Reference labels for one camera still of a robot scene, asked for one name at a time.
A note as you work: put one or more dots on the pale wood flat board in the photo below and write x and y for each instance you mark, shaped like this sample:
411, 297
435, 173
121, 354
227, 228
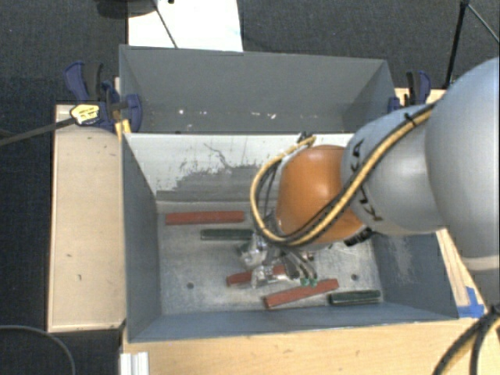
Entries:
86, 217

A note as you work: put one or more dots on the red-brown flat block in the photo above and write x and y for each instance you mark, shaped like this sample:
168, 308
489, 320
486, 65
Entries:
239, 278
289, 296
203, 217

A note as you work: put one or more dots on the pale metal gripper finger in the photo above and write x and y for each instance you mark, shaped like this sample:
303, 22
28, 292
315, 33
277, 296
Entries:
261, 278
247, 254

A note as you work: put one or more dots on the dark green flat block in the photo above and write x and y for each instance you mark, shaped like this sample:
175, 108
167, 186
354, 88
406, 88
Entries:
354, 297
224, 234

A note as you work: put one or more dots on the grey metal bin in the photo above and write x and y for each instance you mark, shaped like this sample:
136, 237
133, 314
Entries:
218, 92

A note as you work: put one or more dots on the black cylinder on white bracket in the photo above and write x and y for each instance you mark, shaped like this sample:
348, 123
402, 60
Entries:
357, 238

